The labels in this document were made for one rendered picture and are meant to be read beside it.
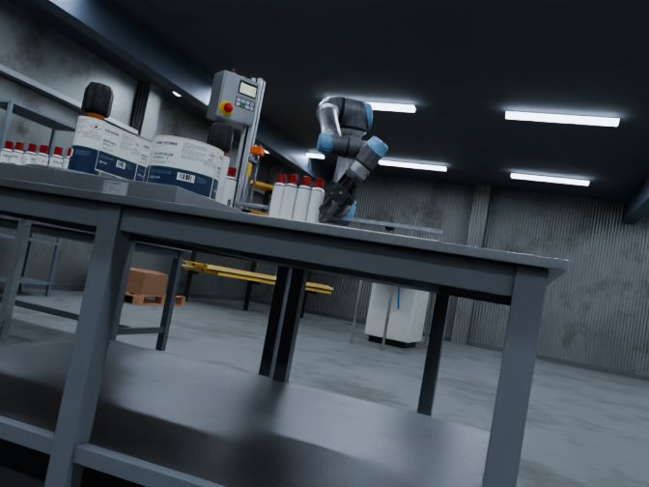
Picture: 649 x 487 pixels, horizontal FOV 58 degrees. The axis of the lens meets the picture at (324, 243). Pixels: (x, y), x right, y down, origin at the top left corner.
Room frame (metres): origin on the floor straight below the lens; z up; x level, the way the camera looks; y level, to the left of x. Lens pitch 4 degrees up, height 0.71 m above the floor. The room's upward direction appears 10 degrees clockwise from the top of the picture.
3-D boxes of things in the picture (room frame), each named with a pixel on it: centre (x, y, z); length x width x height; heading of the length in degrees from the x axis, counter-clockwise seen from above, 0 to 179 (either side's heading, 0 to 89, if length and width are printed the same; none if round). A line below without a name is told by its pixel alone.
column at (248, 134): (2.40, 0.39, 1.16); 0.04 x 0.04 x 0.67; 72
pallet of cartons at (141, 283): (8.16, 2.41, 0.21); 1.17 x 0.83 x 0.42; 160
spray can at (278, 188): (2.19, 0.20, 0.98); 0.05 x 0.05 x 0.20
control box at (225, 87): (2.37, 0.47, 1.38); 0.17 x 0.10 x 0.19; 127
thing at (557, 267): (2.12, 0.31, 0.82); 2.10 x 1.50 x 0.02; 72
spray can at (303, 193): (2.16, 0.11, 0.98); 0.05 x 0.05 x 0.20
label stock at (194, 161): (1.64, 0.43, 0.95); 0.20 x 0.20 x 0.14
